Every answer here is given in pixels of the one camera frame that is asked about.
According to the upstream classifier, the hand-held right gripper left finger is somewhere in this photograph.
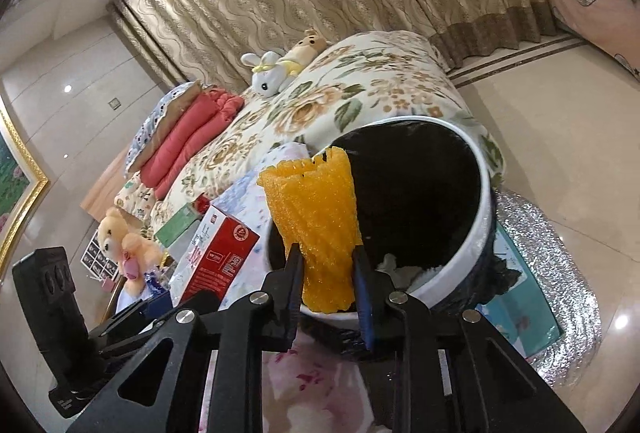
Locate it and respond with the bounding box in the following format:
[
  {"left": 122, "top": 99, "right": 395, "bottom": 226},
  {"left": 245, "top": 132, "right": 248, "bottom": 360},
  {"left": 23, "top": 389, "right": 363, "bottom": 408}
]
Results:
[{"left": 65, "top": 243, "right": 306, "bottom": 433}]

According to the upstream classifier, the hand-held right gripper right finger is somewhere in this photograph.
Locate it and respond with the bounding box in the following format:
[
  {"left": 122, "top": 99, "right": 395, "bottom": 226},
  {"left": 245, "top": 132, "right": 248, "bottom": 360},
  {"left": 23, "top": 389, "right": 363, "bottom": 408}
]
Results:
[{"left": 350, "top": 245, "right": 586, "bottom": 433}]

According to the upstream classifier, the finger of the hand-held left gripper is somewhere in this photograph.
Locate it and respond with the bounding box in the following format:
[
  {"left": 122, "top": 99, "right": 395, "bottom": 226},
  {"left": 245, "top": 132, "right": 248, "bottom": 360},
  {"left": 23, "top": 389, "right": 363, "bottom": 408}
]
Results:
[{"left": 90, "top": 297, "right": 173, "bottom": 354}]

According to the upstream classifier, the orange foam fruit net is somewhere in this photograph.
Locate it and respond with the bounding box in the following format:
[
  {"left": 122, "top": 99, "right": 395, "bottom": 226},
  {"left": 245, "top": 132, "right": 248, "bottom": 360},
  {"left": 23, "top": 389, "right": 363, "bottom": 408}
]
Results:
[{"left": 256, "top": 148, "right": 363, "bottom": 314}]

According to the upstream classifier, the black trash bag liner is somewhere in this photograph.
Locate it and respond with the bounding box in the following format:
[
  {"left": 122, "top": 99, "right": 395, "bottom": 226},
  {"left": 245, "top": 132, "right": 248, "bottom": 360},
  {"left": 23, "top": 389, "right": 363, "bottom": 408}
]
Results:
[{"left": 270, "top": 120, "right": 526, "bottom": 314}]

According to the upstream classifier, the white round trash can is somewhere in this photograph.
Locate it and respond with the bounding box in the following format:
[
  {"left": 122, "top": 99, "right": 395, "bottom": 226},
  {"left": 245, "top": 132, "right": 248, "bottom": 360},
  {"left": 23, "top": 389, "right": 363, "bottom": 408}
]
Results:
[{"left": 262, "top": 115, "right": 506, "bottom": 329}]

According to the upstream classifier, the white crumpled tissue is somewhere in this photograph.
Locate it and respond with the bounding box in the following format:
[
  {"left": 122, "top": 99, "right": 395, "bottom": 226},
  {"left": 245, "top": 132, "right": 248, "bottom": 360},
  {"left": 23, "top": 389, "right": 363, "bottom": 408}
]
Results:
[{"left": 377, "top": 253, "right": 446, "bottom": 290}]

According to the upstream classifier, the black white printed card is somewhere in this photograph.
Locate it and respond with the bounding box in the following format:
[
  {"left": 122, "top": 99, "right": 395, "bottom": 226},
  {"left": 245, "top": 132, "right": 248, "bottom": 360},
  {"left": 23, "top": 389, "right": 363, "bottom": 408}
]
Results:
[{"left": 80, "top": 238, "right": 121, "bottom": 281}]

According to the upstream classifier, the cream teddy bear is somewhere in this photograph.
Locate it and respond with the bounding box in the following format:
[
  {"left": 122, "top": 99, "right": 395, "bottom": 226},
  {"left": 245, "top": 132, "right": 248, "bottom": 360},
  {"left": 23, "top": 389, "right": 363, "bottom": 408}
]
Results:
[{"left": 97, "top": 208, "right": 163, "bottom": 296}]

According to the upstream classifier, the red white carton box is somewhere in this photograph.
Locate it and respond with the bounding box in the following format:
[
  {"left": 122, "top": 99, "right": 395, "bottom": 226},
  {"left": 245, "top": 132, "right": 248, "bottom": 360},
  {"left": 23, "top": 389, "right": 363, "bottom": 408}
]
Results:
[{"left": 177, "top": 205, "right": 261, "bottom": 304}]

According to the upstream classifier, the gold framed painting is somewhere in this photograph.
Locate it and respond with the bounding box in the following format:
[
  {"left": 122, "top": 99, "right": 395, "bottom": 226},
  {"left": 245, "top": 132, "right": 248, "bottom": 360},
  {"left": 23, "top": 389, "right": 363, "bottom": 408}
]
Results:
[{"left": 0, "top": 100, "right": 51, "bottom": 284}]

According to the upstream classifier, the green flat box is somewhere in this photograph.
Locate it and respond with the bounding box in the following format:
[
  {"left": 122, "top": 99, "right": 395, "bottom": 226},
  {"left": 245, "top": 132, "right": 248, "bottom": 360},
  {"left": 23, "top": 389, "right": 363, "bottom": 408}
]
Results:
[{"left": 154, "top": 205, "right": 198, "bottom": 248}]

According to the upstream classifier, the wooden headboard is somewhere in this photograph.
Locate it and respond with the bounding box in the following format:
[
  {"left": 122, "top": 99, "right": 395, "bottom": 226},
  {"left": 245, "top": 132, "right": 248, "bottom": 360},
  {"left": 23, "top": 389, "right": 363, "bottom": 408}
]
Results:
[{"left": 80, "top": 143, "right": 136, "bottom": 219}]

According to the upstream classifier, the folded red quilt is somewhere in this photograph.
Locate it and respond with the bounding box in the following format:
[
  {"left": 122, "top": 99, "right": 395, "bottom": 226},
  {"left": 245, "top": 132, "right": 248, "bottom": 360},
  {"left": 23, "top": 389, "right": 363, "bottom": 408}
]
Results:
[{"left": 140, "top": 88, "right": 246, "bottom": 198}]

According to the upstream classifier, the silver glitter mat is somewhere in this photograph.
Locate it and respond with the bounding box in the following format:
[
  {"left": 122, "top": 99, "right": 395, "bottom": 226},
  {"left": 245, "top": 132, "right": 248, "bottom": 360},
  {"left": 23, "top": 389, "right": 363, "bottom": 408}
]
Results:
[{"left": 492, "top": 188, "right": 601, "bottom": 386}]

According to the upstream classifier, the white blue dotted pillow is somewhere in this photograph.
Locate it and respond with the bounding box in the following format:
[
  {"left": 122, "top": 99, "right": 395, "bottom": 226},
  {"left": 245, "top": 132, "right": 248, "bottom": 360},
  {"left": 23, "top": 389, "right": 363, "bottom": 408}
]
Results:
[{"left": 125, "top": 82, "right": 201, "bottom": 174}]

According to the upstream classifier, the cream floral quilt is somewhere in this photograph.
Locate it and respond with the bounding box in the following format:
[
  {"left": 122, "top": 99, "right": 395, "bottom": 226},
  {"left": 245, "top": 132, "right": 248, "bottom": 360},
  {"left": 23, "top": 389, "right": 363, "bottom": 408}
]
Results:
[{"left": 115, "top": 31, "right": 506, "bottom": 234}]

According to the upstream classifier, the white rabbit plush toy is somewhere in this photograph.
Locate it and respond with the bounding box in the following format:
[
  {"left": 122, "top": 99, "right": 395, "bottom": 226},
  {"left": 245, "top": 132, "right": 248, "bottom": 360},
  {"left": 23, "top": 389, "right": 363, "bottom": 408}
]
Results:
[{"left": 241, "top": 50, "right": 296, "bottom": 100}]

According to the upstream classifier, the yellow brown bear plush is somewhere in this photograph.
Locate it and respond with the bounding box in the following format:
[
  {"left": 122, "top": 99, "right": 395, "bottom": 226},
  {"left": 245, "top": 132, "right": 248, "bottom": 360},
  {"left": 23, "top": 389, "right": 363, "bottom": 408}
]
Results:
[{"left": 277, "top": 29, "right": 331, "bottom": 76}]

